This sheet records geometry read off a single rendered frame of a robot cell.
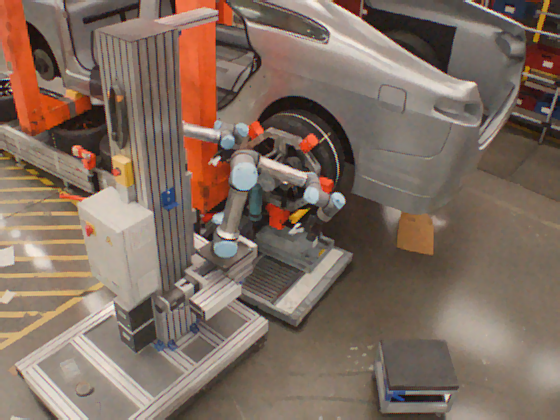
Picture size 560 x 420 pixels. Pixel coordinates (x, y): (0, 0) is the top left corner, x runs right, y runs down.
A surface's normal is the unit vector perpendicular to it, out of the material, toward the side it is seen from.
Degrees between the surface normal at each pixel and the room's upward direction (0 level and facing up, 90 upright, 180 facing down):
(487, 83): 90
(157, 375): 0
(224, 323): 0
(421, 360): 0
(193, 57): 90
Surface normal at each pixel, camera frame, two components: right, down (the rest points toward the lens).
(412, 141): -0.54, 0.47
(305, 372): 0.04, -0.81
